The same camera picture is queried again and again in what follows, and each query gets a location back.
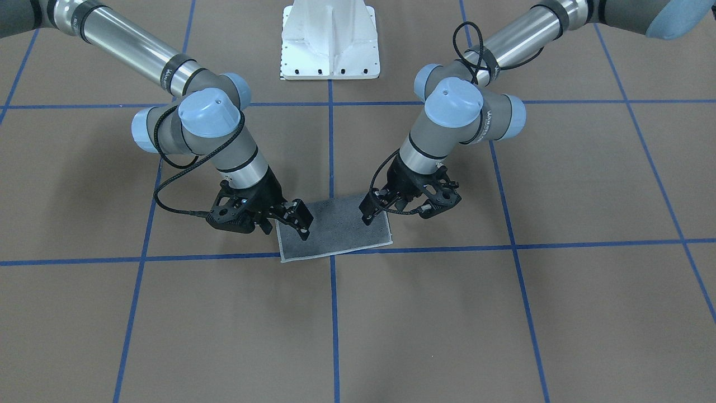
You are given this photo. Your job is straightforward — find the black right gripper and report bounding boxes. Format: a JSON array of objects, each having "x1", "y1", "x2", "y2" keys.
[{"x1": 223, "y1": 168, "x2": 314, "y2": 241}]

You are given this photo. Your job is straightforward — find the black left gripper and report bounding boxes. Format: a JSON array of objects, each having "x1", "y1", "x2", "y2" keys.
[{"x1": 359, "y1": 151, "x2": 442, "y2": 226}]

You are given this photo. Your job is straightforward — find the pink and grey towel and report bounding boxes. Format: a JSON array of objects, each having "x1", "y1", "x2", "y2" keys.
[{"x1": 277, "y1": 194, "x2": 392, "y2": 263}]

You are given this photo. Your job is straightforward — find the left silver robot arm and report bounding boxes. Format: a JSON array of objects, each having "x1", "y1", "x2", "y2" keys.
[{"x1": 360, "y1": 1, "x2": 714, "y2": 225}]

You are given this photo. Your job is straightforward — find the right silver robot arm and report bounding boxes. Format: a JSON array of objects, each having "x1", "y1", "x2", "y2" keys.
[{"x1": 2, "y1": 1, "x2": 314, "y2": 240}]

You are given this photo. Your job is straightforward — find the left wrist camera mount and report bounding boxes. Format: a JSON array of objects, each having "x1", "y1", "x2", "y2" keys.
[{"x1": 417, "y1": 166, "x2": 462, "y2": 219}]

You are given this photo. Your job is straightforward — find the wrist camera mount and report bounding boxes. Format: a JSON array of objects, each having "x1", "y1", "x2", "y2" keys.
[
  {"x1": 205, "y1": 186, "x2": 257, "y2": 234},
  {"x1": 417, "y1": 166, "x2": 462, "y2": 219}
]

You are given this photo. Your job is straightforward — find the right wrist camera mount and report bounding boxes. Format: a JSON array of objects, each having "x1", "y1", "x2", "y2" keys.
[{"x1": 205, "y1": 186, "x2": 257, "y2": 234}]

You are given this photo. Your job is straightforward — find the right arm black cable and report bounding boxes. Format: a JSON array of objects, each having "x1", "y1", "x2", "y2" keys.
[{"x1": 152, "y1": 104, "x2": 247, "y2": 218}]

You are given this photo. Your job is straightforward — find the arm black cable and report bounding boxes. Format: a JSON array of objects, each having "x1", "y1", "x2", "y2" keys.
[
  {"x1": 369, "y1": 21, "x2": 546, "y2": 216},
  {"x1": 152, "y1": 104, "x2": 247, "y2": 218}
]

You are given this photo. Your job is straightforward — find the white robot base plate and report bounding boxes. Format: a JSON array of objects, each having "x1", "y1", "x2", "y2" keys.
[{"x1": 280, "y1": 1, "x2": 381, "y2": 80}]

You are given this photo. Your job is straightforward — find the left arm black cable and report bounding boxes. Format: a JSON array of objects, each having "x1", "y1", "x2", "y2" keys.
[{"x1": 369, "y1": 21, "x2": 546, "y2": 216}]

